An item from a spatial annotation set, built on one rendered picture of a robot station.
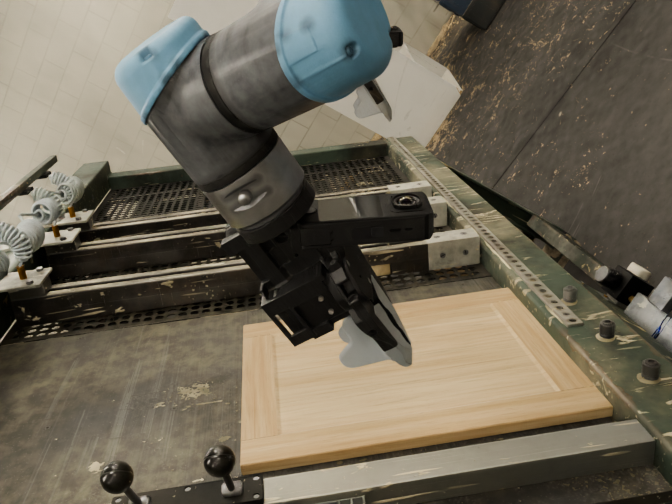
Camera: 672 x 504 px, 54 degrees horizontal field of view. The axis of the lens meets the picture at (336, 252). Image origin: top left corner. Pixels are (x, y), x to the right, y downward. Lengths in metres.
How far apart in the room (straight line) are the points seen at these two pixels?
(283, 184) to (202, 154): 0.07
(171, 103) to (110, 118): 6.20
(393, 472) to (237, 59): 0.63
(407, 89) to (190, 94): 4.44
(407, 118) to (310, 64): 4.55
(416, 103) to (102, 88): 3.06
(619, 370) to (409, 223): 0.66
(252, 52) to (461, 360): 0.85
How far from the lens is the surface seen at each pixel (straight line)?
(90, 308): 1.59
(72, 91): 6.70
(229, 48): 0.45
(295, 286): 0.54
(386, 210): 0.54
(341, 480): 0.92
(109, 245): 1.83
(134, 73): 0.48
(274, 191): 0.50
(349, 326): 0.58
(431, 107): 4.95
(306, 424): 1.06
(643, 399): 1.07
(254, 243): 0.53
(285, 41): 0.42
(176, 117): 0.48
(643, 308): 1.36
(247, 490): 0.91
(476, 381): 1.13
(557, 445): 0.98
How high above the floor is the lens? 1.63
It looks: 16 degrees down
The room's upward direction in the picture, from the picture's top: 64 degrees counter-clockwise
